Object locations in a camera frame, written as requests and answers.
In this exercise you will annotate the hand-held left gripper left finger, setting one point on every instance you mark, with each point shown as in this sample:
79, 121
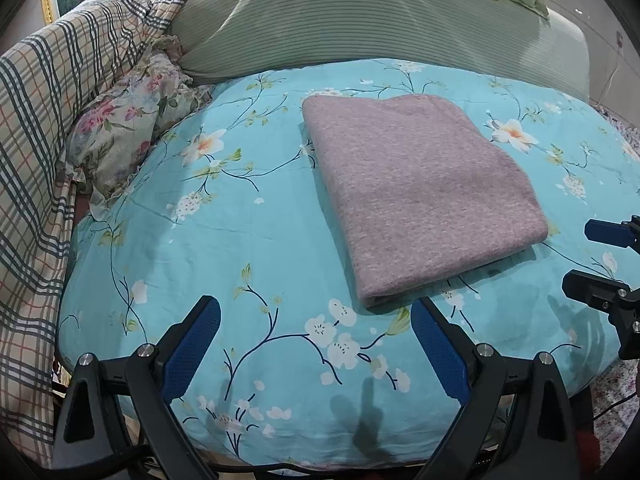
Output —
195, 345

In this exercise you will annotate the plaid blanket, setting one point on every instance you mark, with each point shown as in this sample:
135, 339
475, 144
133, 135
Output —
40, 135

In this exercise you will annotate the floral ruffled pillow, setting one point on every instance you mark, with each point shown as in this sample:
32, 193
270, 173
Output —
130, 125

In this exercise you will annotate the blue floral bedsheet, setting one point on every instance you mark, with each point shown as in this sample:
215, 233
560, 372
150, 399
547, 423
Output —
200, 260

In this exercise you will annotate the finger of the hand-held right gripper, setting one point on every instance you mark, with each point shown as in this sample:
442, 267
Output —
590, 287
607, 232

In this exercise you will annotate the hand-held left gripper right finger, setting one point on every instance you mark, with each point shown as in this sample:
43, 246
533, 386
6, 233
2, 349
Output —
440, 350

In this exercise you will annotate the green striped pillow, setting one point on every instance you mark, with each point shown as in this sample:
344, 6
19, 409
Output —
350, 20

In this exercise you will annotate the pink knit sweater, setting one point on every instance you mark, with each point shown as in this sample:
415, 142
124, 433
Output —
425, 195

